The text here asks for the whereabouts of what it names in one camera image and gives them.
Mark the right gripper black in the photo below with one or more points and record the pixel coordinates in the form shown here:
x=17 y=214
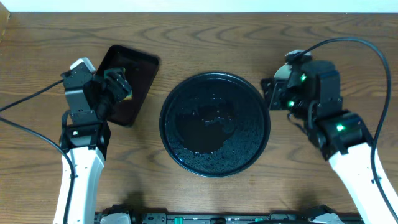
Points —
x=276 y=88

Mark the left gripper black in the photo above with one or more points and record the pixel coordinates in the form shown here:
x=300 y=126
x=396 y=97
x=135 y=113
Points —
x=117 y=83

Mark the light green plate with stain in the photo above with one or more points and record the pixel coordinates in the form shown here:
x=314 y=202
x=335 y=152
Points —
x=283 y=72

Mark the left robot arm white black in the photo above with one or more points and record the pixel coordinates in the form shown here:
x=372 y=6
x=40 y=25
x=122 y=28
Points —
x=85 y=138

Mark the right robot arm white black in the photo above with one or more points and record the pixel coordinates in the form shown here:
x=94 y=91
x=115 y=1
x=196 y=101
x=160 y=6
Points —
x=311 y=92

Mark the rectangular black tray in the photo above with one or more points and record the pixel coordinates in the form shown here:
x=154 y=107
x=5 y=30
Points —
x=140 y=71

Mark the round black tray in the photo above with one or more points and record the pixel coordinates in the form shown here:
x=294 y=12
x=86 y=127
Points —
x=214 y=124

